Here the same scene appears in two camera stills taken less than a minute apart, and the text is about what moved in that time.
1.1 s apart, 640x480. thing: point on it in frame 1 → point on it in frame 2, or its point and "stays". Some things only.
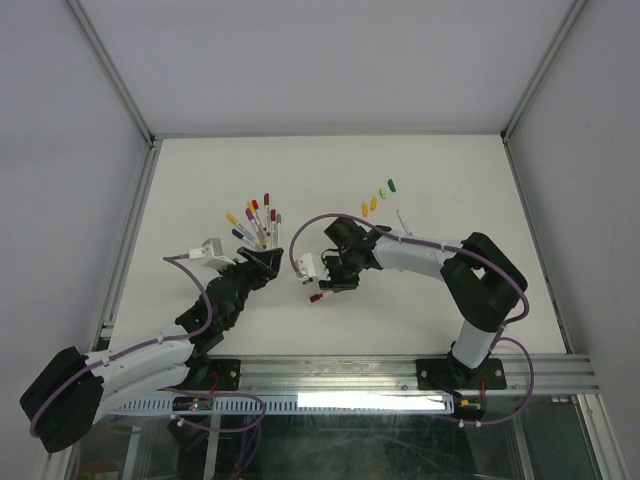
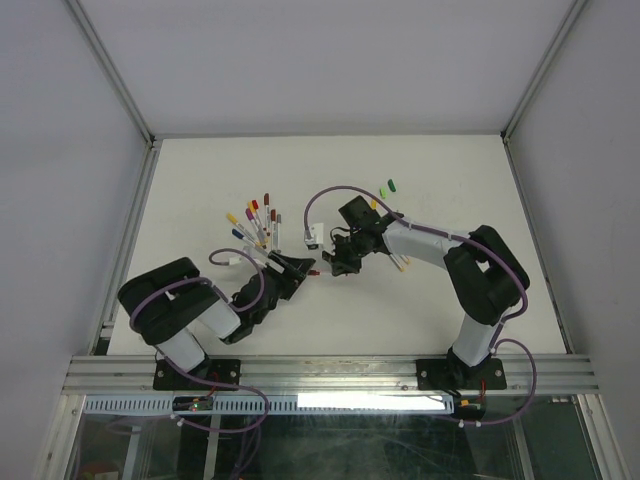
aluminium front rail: x=391 y=375 stays
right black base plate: x=447 y=374 stays
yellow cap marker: x=236 y=221 stays
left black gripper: x=259 y=266 → x=293 y=273
